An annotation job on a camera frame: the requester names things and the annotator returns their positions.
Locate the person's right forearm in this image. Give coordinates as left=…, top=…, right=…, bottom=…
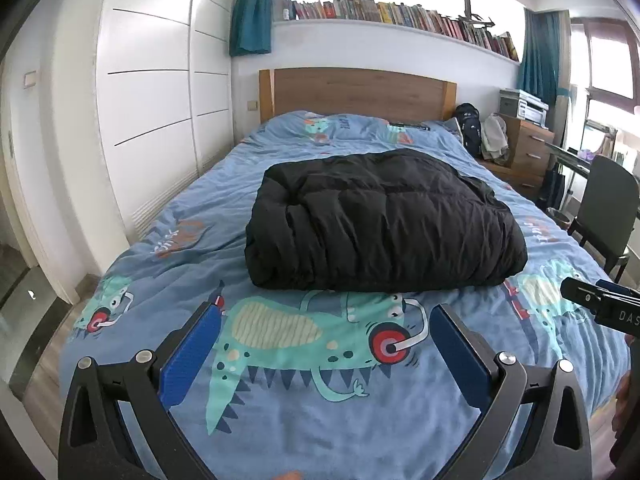
left=609, top=430, right=640, bottom=480

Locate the black puffer jacket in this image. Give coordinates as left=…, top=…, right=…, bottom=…
left=245, top=149, right=529, bottom=292

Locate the bed with blue duvet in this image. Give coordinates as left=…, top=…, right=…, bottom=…
left=62, top=110, right=632, bottom=480

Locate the row of books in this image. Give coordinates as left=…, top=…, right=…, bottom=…
left=292, top=0, right=521, bottom=61

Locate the glass desk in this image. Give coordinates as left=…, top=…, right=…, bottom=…
left=545, top=130, right=640, bottom=221

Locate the black backpack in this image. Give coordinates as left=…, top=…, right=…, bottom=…
left=454, top=103, right=483, bottom=157

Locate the white wardrobe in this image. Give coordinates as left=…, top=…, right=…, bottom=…
left=50, top=0, right=238, bottom=281

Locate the wooden headboard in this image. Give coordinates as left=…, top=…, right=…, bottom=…
left=258, top=67, right=458, bottom=123

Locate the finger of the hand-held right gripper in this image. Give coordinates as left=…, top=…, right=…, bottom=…
left=560, top=277, right=604, bottom=316

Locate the dark blue bag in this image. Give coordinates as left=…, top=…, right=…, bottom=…
left=542, top=169, right=566, bottom=211

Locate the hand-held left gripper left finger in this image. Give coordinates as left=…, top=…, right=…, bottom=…
left=59, top=300, right=224, bottom=480

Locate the person's right hand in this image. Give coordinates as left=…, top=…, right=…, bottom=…
left=616, top=372, right=640, bottom=433

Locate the teal curtain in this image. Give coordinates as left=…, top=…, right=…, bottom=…
left=229, top=0, right=276, bottom=58
left=517, top=7, right=563, bottom=96

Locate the beige cloth pile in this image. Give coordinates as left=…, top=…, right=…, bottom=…
left=481, top=112, right=511, bottom=163

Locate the waste bin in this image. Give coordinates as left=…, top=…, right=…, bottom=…
left=546, top=206, right=573, bottom=231

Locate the dark chair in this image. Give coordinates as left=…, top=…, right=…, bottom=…
left=567, top=155, right=640, bottom=283

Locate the wooden dresser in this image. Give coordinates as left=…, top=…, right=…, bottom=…
left=500, top=114, right=556, bottom=179

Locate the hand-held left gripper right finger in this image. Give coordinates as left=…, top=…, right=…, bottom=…
left=430, top=304, right=594, bottom=480

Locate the white printer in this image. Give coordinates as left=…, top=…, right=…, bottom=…
left=499, top=88, right=549, bottom=128

